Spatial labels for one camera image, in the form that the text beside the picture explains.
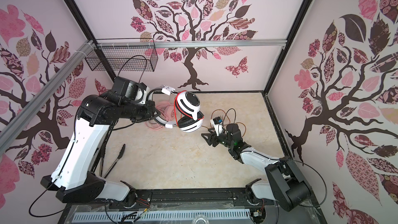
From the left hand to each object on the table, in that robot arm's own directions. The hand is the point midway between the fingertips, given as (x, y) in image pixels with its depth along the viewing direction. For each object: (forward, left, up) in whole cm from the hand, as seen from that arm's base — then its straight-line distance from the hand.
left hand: (158, 116), depth 63 cm
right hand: (+6, -21, -22) cm, 31 cm away
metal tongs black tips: (-11, +32, -33) cm, 47 cm away
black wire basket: (+49, +32, -2) cm, 58 cm away
